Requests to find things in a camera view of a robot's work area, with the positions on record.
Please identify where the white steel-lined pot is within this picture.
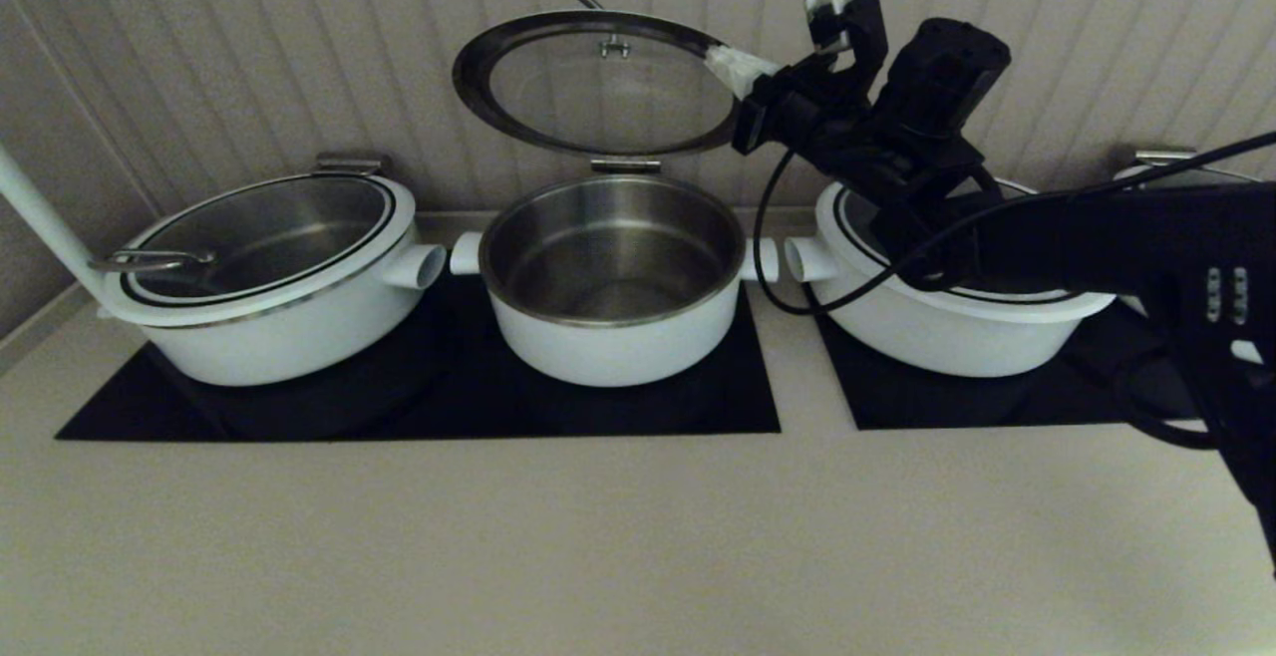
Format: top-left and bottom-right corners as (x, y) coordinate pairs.
(783, 177), (1117, 378)
(98, 153), (448, 388)
(1115, 146), (1267, 366)
(451, 158), (779, 388)

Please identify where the black glass induction cooktop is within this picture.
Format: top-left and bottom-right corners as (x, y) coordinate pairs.
(802, 287), (1227, 430)
(55, 272), (781, 441)

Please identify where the white round pole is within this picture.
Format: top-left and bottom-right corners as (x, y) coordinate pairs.
(0, 143), (111, 303)

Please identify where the long black right gripper cable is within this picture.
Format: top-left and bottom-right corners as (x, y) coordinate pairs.
(753, 128), (1276, 318)

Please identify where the short black arm cable loop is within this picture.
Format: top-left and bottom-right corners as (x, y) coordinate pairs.
(1087, 337), (1232, 451)

